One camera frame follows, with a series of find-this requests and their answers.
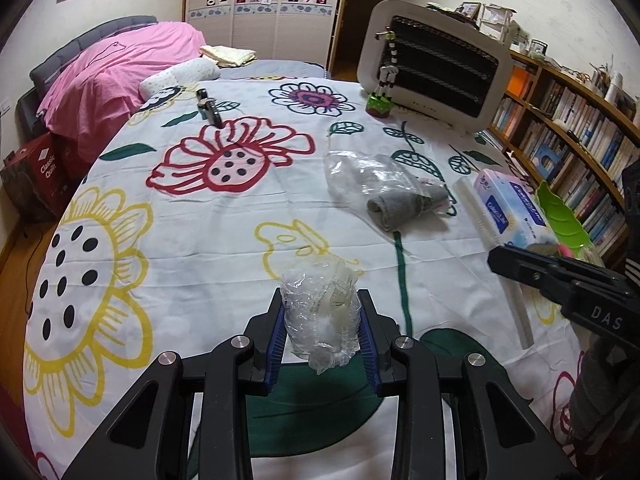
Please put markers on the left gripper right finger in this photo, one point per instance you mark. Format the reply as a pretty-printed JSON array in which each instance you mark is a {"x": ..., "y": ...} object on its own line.
[{"x": 496, "y": 434}]

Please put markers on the wooden bookshelf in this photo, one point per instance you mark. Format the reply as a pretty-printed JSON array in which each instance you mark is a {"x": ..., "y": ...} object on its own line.
[{"x": 565, "y": 135}]

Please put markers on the green leaf-shaped tray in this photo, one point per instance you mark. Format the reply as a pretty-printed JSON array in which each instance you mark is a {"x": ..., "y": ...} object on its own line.
[{"x": 566, "y": 228}]

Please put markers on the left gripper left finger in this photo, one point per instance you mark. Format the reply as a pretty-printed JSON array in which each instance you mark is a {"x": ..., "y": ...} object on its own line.
[{"x": 146, "y": 434}]

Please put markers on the bag of cotton balls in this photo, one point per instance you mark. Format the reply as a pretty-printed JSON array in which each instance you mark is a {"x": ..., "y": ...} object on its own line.
[{"x": 322, "y": 312}]

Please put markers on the zebra toy on green base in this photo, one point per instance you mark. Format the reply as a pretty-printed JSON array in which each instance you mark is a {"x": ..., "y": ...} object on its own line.
[{"x": 379, "y": 102}]

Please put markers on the white electric heater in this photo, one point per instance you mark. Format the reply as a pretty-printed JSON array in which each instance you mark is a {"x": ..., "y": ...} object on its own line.
[{"x": 447, "y": 69}]

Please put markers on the pink foam bendy roller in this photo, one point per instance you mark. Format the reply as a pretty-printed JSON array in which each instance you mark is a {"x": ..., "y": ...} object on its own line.
[{"x": 565, "y": 251}]

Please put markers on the blue tissue pack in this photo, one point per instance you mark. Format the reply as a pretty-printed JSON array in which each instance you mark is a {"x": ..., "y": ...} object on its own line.
[{"x": 518, "y": 219}]

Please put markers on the grey headboard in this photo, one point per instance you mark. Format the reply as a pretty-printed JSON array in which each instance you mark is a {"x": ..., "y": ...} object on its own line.
[{"x": 46, "y": 73}]

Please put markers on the red box by bed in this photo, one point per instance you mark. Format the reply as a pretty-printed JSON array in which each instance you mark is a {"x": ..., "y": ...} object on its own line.
[{"x": 35, "y": 182}]

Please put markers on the black clip on bed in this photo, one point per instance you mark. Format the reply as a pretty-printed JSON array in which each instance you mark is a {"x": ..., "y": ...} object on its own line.
[{"x": 208, "y": 108}]

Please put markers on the bag with grey sock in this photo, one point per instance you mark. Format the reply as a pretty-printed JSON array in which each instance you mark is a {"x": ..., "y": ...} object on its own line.
[{"x": 380, "y": 191}]

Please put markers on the folded cream towel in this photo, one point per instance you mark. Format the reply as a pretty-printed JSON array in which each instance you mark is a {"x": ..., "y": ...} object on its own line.
[{"x": 228, "y": 57}]

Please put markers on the pink blanket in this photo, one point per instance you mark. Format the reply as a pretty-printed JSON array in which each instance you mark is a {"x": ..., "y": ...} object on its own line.
[{"x": 99, "y": 91}]

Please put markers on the floral bed sheet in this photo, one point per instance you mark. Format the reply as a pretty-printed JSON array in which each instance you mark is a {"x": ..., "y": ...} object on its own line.
[{"x": 179, "y": 233}]

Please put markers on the white dotted pillow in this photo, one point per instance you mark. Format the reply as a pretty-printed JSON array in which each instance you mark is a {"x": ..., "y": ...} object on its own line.
[{"x": 189, "y": 72}]

